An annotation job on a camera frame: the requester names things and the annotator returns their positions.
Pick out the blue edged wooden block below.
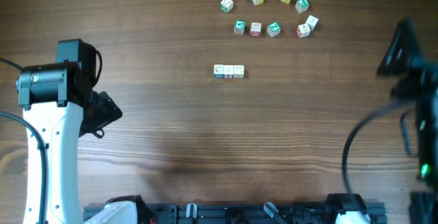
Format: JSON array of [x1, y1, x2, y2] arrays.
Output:
[[214, 64, 224, 78]]

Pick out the red I wooden block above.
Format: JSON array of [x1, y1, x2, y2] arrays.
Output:
[[224, 65, 234, 78]]

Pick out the cream wooden block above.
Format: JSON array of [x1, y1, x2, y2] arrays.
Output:
[[233, 65, 245, 78]]

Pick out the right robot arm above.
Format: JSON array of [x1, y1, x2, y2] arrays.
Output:
[[324, 19, 437, 223]]

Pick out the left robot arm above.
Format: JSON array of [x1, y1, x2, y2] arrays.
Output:
[[16, 39, 123, 223]]

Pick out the plain wooden block right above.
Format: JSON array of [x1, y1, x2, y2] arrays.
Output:
[[305, 15, 318, 31]]

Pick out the red A wooden block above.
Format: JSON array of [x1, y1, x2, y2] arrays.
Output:
[[296, 23, 311, 38]]

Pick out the green E wooden block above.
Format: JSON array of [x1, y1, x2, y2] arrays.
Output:
[[295, 0, 310, 13]]

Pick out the green Z wooden block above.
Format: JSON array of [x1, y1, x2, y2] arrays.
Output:
[[267, 21, 281, 37]]

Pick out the red U wooden block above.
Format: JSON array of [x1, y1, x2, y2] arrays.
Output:
[[250, 22, 261, 37]]

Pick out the green V wooden block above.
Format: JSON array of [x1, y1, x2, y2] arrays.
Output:
[[233, 20, 246, 34]]

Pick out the green edged block far left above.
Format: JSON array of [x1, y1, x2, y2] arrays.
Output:
[[220, 0, 233, 13]]

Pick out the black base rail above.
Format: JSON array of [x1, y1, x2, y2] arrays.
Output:
[[83, 201, 387, 224]]

